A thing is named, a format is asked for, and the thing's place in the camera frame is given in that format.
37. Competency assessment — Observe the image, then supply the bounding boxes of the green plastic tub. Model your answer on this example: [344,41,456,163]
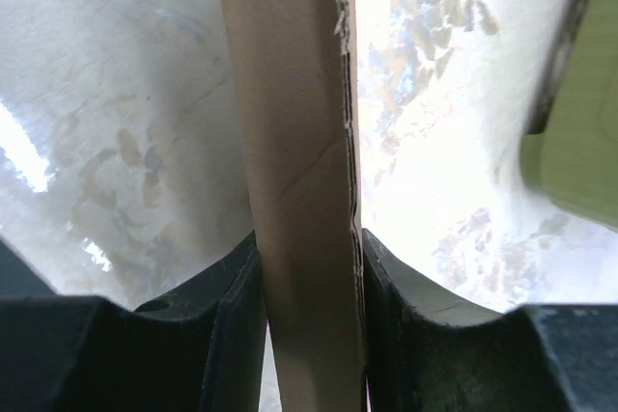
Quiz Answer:
[520,0,617,230]

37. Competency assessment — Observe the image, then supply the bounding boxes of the brown cardboard paper box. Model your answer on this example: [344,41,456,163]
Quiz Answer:
[222,0,366,411]

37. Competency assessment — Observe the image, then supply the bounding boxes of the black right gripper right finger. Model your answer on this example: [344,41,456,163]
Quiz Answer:
[363,232,617,411]

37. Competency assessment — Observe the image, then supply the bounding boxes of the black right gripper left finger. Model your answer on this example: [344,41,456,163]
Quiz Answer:
[1,235,267,411]

